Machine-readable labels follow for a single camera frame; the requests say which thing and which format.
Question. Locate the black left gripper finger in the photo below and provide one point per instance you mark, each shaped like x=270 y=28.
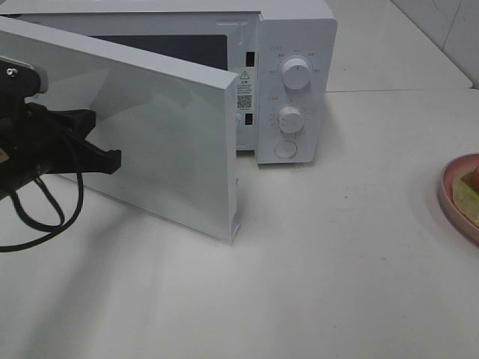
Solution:
x=75 y=124
x=92 y=159

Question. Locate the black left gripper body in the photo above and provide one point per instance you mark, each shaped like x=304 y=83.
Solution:
x=31 y=144

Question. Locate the white microwave door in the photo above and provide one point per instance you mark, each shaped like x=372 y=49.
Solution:
x=174 y=121

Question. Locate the white round door button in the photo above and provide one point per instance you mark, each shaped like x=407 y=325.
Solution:
x=286 y=149

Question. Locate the pink round plate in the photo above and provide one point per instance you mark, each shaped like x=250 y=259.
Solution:
x=449 y=173

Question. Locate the white bread sandwich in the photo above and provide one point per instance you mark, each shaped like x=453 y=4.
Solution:
x=465 y=194

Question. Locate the white warning label sticker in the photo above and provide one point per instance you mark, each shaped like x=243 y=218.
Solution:
x=246 y=86

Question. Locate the white microwave oven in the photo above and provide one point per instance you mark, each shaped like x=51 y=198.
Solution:
x=281 y=51

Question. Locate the white upper power knob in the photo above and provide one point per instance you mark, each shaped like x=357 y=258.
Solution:
x=296 y=73

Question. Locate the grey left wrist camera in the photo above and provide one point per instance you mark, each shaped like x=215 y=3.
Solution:
x=21 y=80

